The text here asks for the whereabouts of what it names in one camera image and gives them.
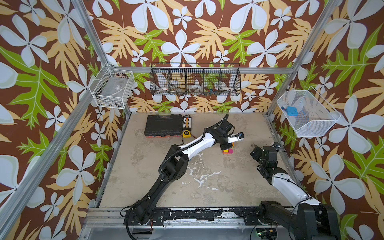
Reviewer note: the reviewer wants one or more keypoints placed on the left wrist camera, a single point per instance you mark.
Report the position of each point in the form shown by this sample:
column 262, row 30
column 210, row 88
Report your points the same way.
column 235, row 138

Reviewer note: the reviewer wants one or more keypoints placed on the black and red tool case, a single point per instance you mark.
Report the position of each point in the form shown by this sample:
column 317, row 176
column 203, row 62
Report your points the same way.
column 164, row 126

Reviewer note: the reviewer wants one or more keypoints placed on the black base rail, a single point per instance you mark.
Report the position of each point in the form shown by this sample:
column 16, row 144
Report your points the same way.
column 246, row 215

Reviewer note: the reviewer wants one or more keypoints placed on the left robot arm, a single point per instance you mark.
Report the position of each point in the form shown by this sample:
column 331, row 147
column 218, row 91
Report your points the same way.
column 175, row 165

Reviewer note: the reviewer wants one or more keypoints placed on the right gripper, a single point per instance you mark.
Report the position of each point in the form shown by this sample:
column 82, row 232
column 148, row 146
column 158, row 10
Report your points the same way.
column 257, row 153

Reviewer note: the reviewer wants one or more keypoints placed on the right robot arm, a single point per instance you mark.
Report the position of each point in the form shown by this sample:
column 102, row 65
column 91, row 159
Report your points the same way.
column 309, row 219

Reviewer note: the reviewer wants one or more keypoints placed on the white wire basket left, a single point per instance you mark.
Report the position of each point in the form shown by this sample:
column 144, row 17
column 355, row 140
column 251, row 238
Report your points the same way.
column 112, row 87

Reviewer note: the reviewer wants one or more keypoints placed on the white wire basket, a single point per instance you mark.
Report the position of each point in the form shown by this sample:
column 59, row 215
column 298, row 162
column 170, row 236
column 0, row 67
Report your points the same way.
column 316, row 115
column 112, row 87

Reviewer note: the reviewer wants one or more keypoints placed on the yellow tape measure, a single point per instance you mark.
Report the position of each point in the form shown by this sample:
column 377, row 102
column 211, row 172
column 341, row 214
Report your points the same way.
column 186, row 134

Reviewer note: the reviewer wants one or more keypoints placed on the black wire basket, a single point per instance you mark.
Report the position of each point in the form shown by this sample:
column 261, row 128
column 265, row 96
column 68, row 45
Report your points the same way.
column 208, row 79

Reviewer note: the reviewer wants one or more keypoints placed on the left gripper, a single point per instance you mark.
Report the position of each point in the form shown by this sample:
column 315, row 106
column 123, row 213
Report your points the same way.
column 227, row 147

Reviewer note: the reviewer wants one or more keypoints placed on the blue object in basket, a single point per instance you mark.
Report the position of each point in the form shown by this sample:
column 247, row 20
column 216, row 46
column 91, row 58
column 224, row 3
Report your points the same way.
column 292, row 111

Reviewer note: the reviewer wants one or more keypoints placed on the white wire basket right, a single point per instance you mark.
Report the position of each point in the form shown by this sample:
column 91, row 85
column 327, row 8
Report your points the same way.
column 316, row 115

